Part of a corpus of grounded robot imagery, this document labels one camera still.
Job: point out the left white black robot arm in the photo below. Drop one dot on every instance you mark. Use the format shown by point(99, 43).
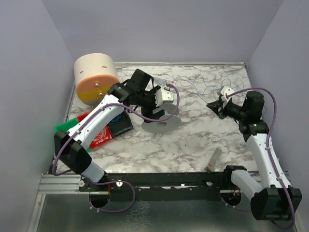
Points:
point(71, 146)

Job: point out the black plastic bin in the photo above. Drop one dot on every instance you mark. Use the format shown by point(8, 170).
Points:
point(120, 124)

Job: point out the grey plastic cable spool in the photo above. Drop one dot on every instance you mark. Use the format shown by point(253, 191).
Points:
point(166, 126)

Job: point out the aluminium extrusion frame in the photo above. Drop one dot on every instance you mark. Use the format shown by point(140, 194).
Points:
point(64, 184)

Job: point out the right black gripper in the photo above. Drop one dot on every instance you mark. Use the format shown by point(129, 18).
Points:
point(222, 109)

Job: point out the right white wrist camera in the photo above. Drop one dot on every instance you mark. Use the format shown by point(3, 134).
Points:
point(224, 93)

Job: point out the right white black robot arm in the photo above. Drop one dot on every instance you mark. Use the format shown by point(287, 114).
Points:
point(273, 198)

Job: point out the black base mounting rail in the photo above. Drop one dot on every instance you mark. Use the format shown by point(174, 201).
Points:
point(164, 187)

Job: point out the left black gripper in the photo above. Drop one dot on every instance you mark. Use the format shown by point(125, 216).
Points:
point(149, 109)

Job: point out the beige layered cylinder model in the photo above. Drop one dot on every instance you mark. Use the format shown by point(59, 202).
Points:
point(94, 74)

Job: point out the grey metal clip tool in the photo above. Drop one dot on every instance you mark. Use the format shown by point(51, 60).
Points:
point(210, 167)

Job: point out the red plastic bin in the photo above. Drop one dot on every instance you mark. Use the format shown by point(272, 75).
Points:
point(102, 137)

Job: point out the packaged protractor ruler set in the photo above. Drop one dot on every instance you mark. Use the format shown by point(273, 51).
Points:
point(161, 82)

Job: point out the green plastic bin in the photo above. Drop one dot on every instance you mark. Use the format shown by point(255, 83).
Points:
point(66, 125)

